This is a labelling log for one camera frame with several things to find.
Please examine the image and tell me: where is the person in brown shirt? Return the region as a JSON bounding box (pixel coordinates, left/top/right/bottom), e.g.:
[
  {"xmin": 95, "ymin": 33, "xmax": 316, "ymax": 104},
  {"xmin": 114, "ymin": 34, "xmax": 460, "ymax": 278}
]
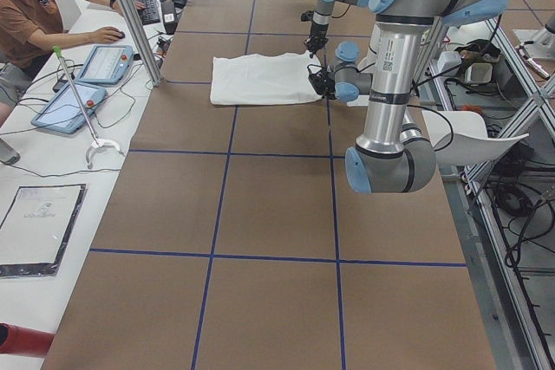
[{"xmin": 0, "ymin": 0, "xmax": 127, "ymax": 127}]

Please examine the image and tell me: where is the blue teach pendant far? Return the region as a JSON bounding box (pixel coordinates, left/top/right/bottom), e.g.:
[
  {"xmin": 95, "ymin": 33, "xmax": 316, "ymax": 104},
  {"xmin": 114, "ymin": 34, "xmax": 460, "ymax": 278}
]
[{"xmin": 76, "ymin": 45, "xmax": 134, "ymax": 86}]

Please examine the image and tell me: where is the long reacher grabber tool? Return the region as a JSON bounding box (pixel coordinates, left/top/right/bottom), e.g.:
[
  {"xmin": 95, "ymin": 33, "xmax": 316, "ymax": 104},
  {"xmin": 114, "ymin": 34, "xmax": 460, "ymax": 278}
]
[{"xmin": 53, "ymin": 46, "xmax": 125, "ymax": 170}]

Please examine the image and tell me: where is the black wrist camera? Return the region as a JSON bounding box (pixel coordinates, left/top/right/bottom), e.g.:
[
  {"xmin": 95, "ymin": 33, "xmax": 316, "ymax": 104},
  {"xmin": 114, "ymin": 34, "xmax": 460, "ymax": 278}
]
[
  {"xmin": 300, "ymin": 10, "xmax": 314, "ymax": 22},
  {"xmin": 307, "ymin": 64, "xmax": 328, "ymax": 96}
]

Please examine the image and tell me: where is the white long-sleeve printed shirt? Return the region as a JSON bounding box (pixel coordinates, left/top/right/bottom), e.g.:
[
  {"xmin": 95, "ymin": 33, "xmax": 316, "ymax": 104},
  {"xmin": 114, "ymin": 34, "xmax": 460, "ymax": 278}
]
[{"xmin": 210, "ymin": 52, "xmax": 321, "ymax": 106}]

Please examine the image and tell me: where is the aluminium frame post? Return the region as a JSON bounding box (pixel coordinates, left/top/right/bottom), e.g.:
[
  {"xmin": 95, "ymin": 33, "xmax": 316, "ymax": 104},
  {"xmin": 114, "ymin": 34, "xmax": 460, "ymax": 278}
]
[{"xmin": 118, "ymin": 0, "xmax": 162, "ymax": 87}]

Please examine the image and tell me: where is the white side table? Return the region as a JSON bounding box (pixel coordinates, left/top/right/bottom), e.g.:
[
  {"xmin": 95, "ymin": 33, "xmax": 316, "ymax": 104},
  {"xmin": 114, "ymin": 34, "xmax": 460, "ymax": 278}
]
[{"xmin": 0, "ymin": 0, "xmax": 187, "ymax": 358}]

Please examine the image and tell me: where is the blue teach pendant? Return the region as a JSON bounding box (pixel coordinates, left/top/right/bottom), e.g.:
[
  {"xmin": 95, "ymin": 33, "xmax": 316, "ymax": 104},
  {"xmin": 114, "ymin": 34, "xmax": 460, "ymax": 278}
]
[
  {"xmin": 31, "ymin": 81, "xmax": 107, "ymax": 134},
  {"xmin": 76, "ymin": 45, "xmax": 134, "ymax": 86}
]

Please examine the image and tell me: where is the white plastic chair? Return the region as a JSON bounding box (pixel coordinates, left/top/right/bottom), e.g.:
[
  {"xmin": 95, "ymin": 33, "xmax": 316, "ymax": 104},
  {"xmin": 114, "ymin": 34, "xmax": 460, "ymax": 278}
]
[{"xmin": 422, "ymin": 111, "xmax": 529, "ymax": 166}]

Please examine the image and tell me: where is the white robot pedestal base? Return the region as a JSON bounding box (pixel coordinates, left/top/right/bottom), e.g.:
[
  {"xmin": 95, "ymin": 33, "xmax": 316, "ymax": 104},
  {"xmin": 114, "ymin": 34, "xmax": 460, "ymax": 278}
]
[{"xmin": 347, "ymin": 26, "xmax": 381, "ymax": 107}]

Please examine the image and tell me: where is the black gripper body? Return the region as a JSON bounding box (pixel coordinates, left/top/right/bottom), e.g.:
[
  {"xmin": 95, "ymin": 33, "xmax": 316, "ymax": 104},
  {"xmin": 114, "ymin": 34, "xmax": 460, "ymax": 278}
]
[
  {"xmin": 319, "ymin": 77, "xmax": 336, "ymax": 100},
  {"xmin": 304, "ymin": 22, "xmax": 329, "ymax": 51}
]

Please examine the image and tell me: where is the person's hand on mouse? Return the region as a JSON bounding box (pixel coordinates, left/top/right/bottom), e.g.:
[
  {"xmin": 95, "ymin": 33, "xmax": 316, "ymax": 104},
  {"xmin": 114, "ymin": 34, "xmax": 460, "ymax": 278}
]
[{"xmin": 90, "ymin": 27, "xmax": 121, "ymax": 44}]

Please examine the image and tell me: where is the red cylinder object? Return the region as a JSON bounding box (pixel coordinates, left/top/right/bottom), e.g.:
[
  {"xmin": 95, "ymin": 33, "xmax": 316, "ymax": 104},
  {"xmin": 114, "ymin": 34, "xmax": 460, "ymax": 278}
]
[{"xmin": 1, "ymin": 323, "xmax": 55, "ymax": 358}]

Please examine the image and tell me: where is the blue teach pendant near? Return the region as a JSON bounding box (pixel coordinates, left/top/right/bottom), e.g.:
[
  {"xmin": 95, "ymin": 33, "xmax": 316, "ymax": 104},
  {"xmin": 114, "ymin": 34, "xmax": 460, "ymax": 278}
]
[{"xmin": 31, "ymin": 81, "xmax": 107, "ymax": 134}]

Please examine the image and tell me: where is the document in black sleeve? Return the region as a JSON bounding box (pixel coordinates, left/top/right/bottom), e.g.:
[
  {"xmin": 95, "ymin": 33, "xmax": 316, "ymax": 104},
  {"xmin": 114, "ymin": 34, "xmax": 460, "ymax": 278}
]
[{"xmin": 1, "ymin": 184, "xmax": 86, "ymax": 279}]

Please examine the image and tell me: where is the black keyboard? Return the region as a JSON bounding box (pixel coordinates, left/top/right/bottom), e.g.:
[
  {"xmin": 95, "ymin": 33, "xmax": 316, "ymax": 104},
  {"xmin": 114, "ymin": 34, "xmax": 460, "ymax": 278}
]
[{"xmin": 134, "ymin": 0, "xmax": 160, "ymax": 25}]

